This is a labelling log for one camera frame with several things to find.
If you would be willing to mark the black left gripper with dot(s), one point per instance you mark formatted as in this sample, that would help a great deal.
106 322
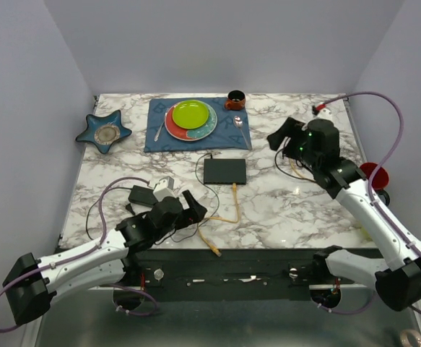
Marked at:
196 212

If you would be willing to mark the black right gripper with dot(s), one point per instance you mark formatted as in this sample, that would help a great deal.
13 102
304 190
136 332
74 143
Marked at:
292 129

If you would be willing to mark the black network switch box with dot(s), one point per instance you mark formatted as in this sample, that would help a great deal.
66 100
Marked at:
225 171

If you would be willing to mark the black power adapter brick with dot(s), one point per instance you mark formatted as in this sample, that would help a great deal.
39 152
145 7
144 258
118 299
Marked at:
142 196

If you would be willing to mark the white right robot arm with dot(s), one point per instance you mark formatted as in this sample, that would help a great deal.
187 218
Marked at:
396 276

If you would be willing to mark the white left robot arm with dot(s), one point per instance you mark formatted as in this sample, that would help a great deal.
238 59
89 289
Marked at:
33 284

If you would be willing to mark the silver spoon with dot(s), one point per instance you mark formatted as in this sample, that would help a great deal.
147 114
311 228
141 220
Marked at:
238 122

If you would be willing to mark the blue cloth placemat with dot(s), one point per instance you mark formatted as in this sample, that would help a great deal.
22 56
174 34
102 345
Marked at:
225 129

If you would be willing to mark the brown small cup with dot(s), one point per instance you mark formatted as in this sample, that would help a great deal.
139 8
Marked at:
236 100

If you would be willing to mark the red and teal plate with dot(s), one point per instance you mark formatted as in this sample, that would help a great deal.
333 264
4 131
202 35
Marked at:
191 135

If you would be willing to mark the green plate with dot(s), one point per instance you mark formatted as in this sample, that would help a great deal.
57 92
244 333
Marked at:
190 114

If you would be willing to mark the red skull pattern mug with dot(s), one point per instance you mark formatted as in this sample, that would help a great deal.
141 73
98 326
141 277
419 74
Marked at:
380 181

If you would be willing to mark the blue star shaped dish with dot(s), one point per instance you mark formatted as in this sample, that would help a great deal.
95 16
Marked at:
104 131

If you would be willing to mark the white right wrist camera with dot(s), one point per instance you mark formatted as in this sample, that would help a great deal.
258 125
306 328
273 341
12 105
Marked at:
324 113

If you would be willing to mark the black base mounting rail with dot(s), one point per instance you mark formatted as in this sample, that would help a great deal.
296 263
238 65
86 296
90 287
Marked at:
199 275

